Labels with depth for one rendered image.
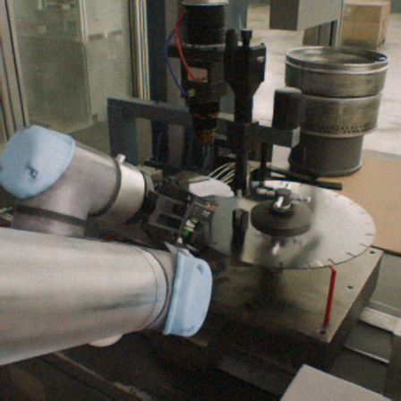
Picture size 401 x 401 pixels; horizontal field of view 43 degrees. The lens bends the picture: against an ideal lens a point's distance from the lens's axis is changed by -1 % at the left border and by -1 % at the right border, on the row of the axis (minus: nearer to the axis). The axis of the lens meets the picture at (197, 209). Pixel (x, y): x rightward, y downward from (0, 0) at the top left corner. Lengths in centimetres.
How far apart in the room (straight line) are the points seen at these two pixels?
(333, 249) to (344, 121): 73
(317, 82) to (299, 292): 75
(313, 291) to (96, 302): 64
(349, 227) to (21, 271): 74
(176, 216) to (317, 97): 96
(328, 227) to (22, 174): 57
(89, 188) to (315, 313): 48
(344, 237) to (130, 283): 58
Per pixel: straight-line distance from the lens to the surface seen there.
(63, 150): 53
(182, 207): 65
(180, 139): 159
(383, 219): 142
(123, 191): 58
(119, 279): 36
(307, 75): 152
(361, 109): 155
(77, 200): 53
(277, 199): 89
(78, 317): 31
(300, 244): 86
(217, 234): 87
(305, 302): 90
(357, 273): 100
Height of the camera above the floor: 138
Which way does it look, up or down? 27 degrees down
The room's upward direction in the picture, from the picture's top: straight up
